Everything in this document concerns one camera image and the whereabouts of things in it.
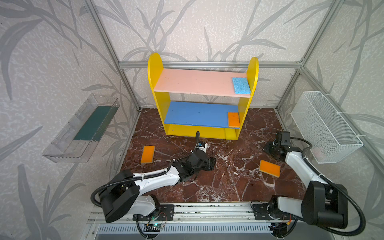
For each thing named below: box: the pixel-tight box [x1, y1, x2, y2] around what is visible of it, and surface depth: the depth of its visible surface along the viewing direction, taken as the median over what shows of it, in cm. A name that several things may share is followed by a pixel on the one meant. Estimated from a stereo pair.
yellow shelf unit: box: [147, 52, 260, 140], surface depth 93 cm
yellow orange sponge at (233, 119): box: [228, 112, 240, 128], surface depth 96 cm
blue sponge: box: [232, 77, 251, 94], surface depth 75 cm
